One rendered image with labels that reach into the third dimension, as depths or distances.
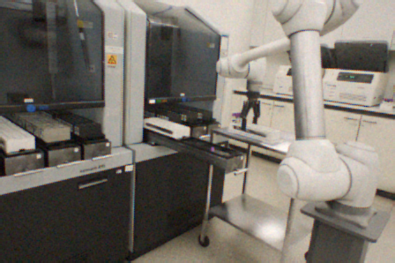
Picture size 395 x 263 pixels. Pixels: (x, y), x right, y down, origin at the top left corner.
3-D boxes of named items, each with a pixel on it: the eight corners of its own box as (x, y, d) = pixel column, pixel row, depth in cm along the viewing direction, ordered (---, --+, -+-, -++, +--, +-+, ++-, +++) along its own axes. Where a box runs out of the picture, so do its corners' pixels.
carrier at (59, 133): (69, 139, 132) (68, 125, 131) (70, 139, 131) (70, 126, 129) (41, 142, 123) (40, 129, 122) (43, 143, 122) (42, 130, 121)
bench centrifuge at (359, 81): (316, 100, 327) (327, 37, 311) (334, 98, 373) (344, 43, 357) (370, 108, 292) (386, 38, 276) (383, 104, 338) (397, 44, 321)
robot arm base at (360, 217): (379, 209, 113) (383, 197, 112) (365, 230, 97) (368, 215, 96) (332, 193, 125) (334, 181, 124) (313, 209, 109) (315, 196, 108)
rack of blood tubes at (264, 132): (227, 131, 172) (228, 121, 171) (237, 130, 179) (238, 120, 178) (270, 144, 152) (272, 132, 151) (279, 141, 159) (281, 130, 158)
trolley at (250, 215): (196, 244, 195) (206, 128, 176) (237, 221, 227) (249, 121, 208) (284, 305, 150) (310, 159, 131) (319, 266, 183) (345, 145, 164)
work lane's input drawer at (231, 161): (135, 139, 170) (136, 124, 168) (153, 136, 180) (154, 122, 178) (233, 178, 124) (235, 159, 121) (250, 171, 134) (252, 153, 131)
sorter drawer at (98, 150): (32, 129, 174) (31, 114, 171) (55, 126, 184) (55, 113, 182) (88, 163, 127) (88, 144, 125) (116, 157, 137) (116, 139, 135)
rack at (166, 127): (142, 129, 168) (142, 118, 166) (155, 127, 175) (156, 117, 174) (175, 140, 149) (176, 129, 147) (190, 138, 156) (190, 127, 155)
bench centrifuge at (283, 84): (271, 93, 366) (278, 41, 351) (293, 92, 410) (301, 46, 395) (313, 99, 329) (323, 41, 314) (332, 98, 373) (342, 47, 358)
